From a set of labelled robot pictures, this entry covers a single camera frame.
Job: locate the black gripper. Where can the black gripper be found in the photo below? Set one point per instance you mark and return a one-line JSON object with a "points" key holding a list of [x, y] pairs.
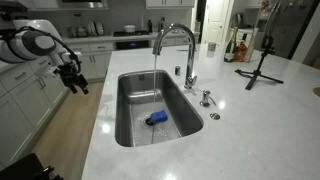
{"points": [[69, 72]]}

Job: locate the chrome gooseneck faucet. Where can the chrome gooseneck faucet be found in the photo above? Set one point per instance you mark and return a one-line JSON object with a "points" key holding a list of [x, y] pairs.
{"points": [[190, 50]]}

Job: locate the white base cabinets beside oven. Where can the white base cabinets beside oven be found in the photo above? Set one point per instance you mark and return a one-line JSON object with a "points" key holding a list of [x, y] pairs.
{"points": [[96, 61]]}

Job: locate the glass jar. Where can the glass jar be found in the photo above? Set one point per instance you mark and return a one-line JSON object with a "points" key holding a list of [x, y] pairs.
{"points": [[82, 32]]}

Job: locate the small grey counter appliance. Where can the small grey counter appliance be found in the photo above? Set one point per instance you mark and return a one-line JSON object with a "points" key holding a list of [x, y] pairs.
{"points": [[71, 32]]}

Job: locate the stainless steel sink basin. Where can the stainless steel sink basin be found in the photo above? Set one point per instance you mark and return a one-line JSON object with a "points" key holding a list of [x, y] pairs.
{"points": [[140, 90]]}

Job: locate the plates in dish rack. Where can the plates in dish rack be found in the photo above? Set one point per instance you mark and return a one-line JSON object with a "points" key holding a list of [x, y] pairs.
{"points": [[95, 28]]}

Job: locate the black built-in oven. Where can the black built-in oven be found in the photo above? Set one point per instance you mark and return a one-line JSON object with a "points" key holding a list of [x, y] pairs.
{"points": [[132, 44]]}

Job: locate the sink drain strainer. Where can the sink drain strainer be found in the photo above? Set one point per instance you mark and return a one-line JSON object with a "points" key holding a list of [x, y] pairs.
{"points": [[146, 122]]}

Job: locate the black cooktop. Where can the black cooktop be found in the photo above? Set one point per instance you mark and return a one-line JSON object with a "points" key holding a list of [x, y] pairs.
{"points": [[130, 33]]}

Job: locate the white pot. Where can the white pot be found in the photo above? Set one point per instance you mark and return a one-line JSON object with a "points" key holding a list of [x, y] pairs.
{"points": [[129, 28]]}

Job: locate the blue sponge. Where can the blue sponge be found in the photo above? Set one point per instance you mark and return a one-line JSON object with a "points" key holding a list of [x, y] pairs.
{"points": [[159, 116]]}

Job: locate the steel range hood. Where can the steel range hood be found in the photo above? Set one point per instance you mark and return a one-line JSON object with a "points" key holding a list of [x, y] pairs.
{"points": [[83, 4]]}

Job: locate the dark bottle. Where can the dark bottle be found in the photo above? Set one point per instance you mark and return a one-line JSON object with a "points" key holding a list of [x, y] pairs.
{"points": [[150, 26]]}

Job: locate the black chair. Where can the black chair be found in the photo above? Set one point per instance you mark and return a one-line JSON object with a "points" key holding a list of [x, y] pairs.
{"points": [[21, 168]]}

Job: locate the small chrome cylinder button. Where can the small chrome cylinder button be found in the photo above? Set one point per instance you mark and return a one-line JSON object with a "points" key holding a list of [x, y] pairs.
{"points": [[177, 70]]}

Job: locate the white upper cabinets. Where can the white upper cabinets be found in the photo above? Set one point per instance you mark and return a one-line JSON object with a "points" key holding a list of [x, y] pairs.
{"points": [[170, 3]]}

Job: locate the chrome soap dispenser pump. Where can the chrome soap dispenser pump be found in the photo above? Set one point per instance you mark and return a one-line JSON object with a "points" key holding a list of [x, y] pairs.
{"points": [[205, 98]]}

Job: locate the chrome round countertop cap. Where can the chrome round countertop cap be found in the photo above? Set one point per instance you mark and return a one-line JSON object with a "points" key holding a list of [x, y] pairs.
{"points": [[215, 116]]}

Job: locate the grey mug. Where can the grey mug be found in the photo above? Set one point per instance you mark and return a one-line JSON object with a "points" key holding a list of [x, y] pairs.
{"points": [[212, 46]]}

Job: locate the white door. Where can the white door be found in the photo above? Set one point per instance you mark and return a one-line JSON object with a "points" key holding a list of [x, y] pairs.
{"points": [[215, 20]]}

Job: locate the green champagne bottle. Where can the green champagne bottle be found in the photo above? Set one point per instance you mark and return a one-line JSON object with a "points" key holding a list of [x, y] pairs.
{"points": [[230, 50]]}

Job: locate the orange liquid bottle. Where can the orange liquid bottle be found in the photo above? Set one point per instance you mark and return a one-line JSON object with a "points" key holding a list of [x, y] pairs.
{"points": [[240, 51]]}

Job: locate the stainless steel refrigerator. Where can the stainless steel refrigerator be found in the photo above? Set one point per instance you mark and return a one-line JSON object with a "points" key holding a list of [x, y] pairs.
{"points": [[293, 30]]}

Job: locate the round wooden coaster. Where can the round wooden coaster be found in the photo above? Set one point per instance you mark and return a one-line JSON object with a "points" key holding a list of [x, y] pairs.
{"points": [[317, 92]]}

